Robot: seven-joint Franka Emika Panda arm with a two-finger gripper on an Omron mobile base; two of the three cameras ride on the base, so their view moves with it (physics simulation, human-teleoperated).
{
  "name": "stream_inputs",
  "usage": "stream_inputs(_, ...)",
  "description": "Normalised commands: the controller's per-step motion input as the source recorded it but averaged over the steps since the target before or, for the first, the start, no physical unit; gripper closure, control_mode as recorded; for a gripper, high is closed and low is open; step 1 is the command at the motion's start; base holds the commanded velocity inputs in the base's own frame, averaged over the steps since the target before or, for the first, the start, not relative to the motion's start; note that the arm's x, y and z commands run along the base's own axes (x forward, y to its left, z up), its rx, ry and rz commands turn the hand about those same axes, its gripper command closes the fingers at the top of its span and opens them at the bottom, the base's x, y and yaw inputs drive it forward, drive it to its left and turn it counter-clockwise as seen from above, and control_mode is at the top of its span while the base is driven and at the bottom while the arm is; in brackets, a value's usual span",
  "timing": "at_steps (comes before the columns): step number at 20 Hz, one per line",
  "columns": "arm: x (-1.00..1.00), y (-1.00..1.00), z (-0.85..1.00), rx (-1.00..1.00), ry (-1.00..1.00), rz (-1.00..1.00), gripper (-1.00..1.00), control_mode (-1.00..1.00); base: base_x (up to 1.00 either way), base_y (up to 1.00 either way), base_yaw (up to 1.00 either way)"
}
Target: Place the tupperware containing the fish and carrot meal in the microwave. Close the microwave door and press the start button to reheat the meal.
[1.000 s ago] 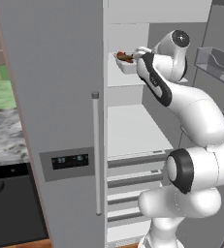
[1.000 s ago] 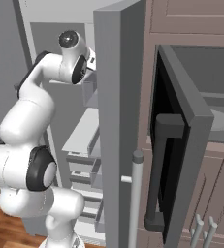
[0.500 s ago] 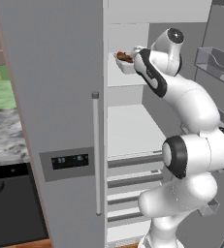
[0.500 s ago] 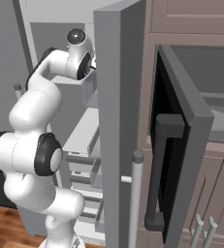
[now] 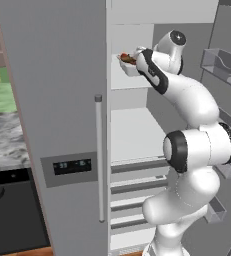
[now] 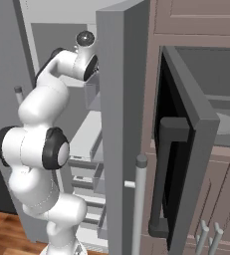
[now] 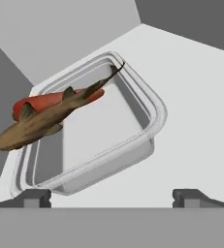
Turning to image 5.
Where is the grey open fridge door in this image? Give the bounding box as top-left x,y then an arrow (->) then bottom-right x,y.
181,0 -> 231,256

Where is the grey fridge door handle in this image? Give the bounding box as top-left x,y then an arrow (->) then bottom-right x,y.
93,94 -> 107,224

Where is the white fridge body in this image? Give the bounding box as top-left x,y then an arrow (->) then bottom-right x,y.
105,0 -> 221,256

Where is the large clear door bin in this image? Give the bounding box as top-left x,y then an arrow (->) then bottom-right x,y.
200,47 -> 231,93

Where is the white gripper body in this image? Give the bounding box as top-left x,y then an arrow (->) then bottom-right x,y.
133,45 -> 148,58

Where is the white tupperware container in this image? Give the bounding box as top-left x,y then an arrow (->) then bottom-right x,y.
116,52 -> 145,78

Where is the black dishwasher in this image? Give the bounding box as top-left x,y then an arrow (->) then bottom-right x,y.
0,167 -> 52,256

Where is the brown fish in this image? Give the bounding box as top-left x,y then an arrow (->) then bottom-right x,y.
121,55 -> 137,66

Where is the white fridge drawer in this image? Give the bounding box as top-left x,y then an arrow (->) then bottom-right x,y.
110,194 -> 158,212
110,213 -> 151,230
110,155 -> 170,175
110,175 -> 171,195

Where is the grey fridge door with display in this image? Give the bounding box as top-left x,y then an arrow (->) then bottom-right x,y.
0,0 -> 110,256

